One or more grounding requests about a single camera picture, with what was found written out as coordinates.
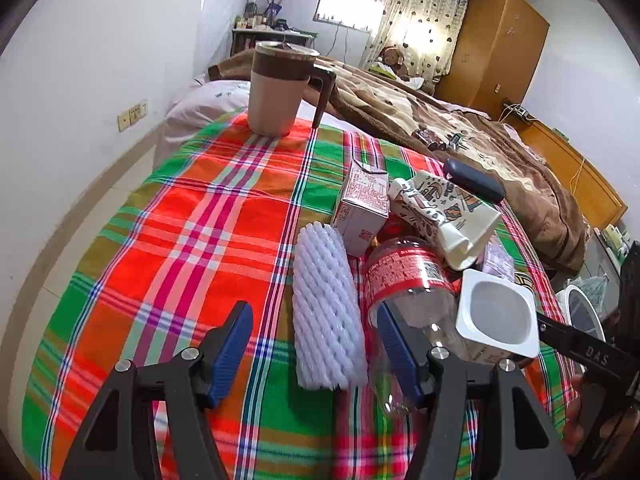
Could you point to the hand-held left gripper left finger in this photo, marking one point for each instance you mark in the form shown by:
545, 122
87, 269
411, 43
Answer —
232, 345

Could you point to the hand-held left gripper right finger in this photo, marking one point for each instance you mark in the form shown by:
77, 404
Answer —
395, 345

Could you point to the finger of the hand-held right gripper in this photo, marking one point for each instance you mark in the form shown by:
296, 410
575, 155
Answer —
575, 342

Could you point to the white trash bin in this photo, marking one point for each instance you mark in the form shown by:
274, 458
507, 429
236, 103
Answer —
565, 305

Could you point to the clear bottle with red label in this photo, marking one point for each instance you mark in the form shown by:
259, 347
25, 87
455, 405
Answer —
400, 270

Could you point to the white foam net sleeve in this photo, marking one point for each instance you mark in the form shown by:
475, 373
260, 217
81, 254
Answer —
325, 300

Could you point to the white yogurt cup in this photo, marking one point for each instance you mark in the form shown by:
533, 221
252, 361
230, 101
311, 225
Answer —
495, 310

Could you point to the person's right hand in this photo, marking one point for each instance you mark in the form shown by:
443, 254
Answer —
575, 430

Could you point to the clear plastic bag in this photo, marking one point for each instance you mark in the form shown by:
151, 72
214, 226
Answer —
597, 285

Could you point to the stack of boxes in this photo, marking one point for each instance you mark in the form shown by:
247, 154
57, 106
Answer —
615, 242

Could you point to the colourful plaid cloth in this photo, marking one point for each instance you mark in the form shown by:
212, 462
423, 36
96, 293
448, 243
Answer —
175, 240

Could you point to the white and red milk carton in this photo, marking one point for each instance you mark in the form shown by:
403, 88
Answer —
360, 210

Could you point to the wooden headboard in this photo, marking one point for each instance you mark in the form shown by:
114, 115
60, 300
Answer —
575, 170

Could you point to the dark blue glasses case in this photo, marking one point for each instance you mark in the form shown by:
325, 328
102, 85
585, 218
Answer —
475, 180

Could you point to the dark snack packet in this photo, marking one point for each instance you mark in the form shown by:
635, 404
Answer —
427, 137

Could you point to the small green box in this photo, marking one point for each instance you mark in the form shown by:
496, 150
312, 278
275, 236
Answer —
456, 141

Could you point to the white bedsheet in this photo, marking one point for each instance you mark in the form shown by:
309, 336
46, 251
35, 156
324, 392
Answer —
200, 110

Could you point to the power strip with chargers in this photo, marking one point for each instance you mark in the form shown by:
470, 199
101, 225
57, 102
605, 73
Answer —
517, 110

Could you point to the brown patterned blanket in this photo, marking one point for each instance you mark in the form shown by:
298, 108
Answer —
400, 105

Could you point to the beige mug with brown lid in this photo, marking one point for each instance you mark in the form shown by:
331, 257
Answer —
272, 100

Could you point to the brown teddy bear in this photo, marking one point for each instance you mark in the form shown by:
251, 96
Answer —
395, 57

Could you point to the wooden wardrobe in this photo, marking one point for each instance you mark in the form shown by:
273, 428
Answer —
490, 50

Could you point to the small shelf unit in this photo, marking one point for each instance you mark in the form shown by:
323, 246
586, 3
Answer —
250, 40

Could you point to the jars and bottles on shelf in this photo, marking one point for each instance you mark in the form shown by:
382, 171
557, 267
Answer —
255, 17

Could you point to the spotted curtain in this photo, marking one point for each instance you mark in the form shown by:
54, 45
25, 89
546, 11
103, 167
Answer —
420, 15

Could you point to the window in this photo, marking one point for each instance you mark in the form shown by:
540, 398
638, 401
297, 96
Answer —
345, 5

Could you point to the wall socket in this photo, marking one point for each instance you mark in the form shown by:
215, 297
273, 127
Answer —
132, 116

